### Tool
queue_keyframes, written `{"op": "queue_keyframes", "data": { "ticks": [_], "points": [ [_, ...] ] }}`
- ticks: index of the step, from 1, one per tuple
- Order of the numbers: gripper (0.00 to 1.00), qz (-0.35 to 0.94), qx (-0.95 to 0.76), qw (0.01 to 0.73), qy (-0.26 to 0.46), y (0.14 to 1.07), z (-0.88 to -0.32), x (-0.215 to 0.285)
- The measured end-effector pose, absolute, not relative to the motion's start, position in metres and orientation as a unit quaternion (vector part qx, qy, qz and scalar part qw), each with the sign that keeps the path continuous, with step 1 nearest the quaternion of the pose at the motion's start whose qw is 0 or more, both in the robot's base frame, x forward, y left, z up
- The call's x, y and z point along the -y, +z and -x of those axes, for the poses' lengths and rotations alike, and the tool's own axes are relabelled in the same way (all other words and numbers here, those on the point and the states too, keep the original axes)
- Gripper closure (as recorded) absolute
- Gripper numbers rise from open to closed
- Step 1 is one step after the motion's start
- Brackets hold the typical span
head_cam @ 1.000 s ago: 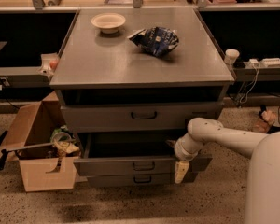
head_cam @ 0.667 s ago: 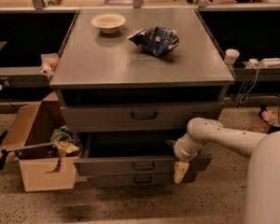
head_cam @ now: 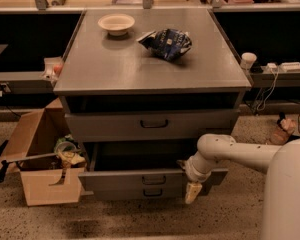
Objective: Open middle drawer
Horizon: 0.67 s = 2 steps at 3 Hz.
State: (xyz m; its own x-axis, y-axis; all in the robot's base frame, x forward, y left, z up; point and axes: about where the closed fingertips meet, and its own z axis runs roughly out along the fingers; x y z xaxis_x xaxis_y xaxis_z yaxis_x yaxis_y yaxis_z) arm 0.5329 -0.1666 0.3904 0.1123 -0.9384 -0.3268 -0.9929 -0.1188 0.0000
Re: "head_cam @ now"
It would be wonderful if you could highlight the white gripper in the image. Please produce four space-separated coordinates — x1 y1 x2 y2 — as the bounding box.
177 155 212 204

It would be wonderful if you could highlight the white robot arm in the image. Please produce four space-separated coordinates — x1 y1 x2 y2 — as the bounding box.
180 134 300 240

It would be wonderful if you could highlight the grey top drawer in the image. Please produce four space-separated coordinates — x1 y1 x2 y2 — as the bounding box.
65 109 239 142

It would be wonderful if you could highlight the grey drawer cabinet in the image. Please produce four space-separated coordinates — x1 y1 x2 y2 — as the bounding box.
53 7 253 202

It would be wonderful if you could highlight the tan bag on floor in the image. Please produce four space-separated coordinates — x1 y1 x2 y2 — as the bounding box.
269 112 296 145

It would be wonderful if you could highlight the white cup on shelf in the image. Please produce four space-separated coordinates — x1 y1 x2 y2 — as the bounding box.
240 52 257 70

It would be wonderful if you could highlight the cardboard box with trash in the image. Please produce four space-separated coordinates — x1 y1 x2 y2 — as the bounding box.
0 99 85 206

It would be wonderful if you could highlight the blue crumpled chip bag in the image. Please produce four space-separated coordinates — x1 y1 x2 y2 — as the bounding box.
137 29 192 62

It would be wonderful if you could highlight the white power strip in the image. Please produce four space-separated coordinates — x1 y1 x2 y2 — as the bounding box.
280 62 300 72

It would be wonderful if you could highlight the white paper bowl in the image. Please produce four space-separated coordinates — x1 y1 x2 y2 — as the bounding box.
98 14 135 36

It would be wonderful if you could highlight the plastic bag with red item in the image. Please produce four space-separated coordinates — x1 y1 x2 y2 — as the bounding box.
41 57 63 82

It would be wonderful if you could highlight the grey grabber stick tool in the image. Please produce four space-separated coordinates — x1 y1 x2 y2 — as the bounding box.
0 148 82 184

